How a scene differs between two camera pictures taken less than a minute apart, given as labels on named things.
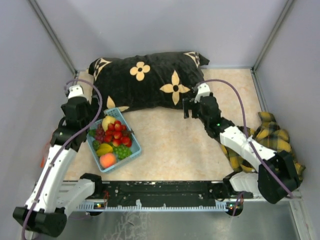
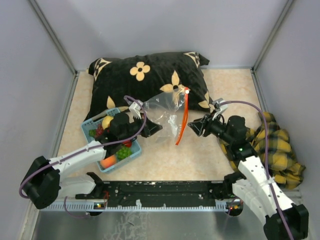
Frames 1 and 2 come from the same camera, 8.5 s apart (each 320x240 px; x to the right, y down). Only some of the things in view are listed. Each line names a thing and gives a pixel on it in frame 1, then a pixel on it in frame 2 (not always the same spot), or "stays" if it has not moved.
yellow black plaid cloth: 268,134 stays
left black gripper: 94,112 -> 151,128
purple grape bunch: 100,135 stays
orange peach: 107,160 stays
